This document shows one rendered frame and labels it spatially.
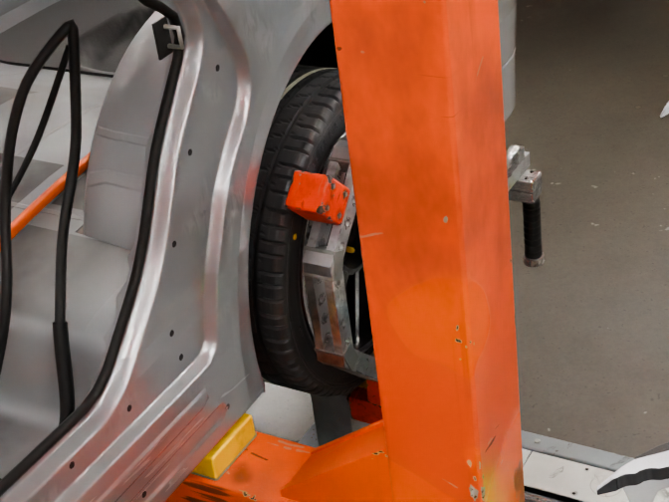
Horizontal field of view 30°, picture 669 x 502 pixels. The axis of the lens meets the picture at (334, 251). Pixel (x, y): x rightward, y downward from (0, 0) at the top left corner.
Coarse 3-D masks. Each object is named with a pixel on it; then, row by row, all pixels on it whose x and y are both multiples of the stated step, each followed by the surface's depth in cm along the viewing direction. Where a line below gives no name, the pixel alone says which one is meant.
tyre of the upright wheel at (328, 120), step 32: (288, 96) 237; (320, 96) 235; (288, 128) 230; (320, 128) 229; (288, 160) 226; (320, 160) 231; (256, 192) 227; (256, 224) 226; (288, 224) 224; (256, 256) 227; (288, 256) 226; (256, 288) 229; (288, 288) 228; (256, 320) 232; (288, 320) 230; (256, 352) 237; (288, 352) 234; (288, 384) 247; (320, 384) 245; (352, 384) 258
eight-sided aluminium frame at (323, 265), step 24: (336, 144) 229; (336, 168) 228; (312, 240) 226; (336, 240) 224; (312, 264) 225; (336, 264) 225; (312, 288) 228; (336, 288) 227; (312, 312) 231; (336, 312) 228; (336, 336) 231; (336, 360) 235; (360, 360) 240
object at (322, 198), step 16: (304, 176) 220; (320, 176) 218; (288, 192) 220; (304, 192) 219; (320, 192) 217; (336, 192) 221; (288, 208) 221; (304, 208) 218; (320, 208) 217; (336, 208) 222; (336, 224) 224
